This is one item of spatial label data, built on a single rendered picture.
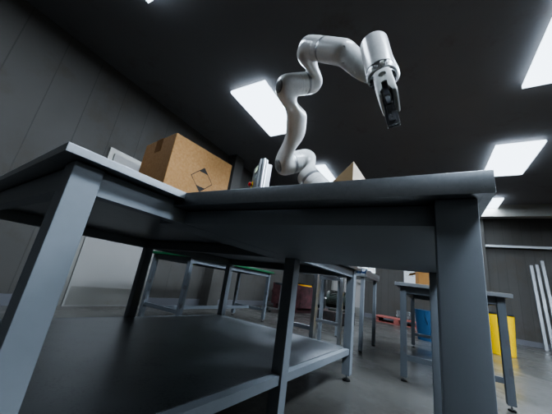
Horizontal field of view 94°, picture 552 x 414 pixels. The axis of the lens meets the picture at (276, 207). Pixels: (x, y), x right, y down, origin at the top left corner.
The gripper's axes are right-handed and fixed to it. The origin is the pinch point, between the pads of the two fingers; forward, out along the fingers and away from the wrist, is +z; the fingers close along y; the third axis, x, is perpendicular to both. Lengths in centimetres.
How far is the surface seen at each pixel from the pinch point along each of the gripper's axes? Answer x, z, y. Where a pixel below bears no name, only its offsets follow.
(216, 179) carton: 72, -7, 11
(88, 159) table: 59, 17, -42
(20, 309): 68, 47, -42
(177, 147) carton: 74, -12, -10
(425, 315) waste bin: 7, 55, 517
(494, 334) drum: -90, 86, 534
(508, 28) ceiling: -125, -208, 192
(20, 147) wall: 366, -131, 9
